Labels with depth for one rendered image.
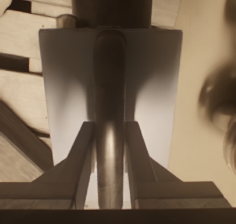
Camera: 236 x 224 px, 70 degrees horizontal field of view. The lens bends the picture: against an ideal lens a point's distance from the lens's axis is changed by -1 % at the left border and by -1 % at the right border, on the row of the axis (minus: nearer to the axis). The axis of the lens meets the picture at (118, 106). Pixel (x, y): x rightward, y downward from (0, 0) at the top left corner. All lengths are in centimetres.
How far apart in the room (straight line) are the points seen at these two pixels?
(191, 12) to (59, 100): 52
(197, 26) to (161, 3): 20
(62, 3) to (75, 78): 31
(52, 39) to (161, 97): 12
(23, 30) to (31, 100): 17
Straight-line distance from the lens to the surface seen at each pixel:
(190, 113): 66
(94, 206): 34
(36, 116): 52
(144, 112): 19
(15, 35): 50
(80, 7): 21
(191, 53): 62
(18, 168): 50
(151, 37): 18
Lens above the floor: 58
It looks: 73 degrees down
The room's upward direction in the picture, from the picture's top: 177 degrees clockwise
